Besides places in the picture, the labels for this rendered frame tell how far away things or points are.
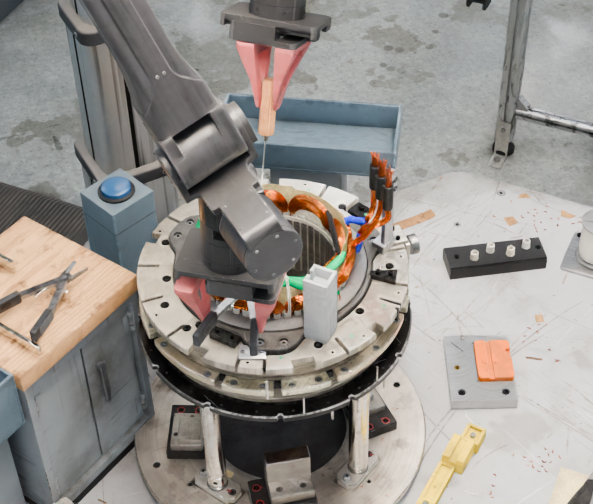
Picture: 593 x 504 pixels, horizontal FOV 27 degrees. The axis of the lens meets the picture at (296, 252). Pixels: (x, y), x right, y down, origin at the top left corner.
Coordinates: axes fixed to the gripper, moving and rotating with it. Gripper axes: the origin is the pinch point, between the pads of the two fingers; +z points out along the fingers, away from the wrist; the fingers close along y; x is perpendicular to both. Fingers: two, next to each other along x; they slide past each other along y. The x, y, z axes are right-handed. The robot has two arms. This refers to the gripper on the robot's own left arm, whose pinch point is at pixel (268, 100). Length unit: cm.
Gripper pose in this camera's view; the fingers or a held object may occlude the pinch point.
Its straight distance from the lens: 132.7
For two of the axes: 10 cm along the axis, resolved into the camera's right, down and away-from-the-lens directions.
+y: 9.5, 2.0, -2.2
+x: 2.8, -3.5, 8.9
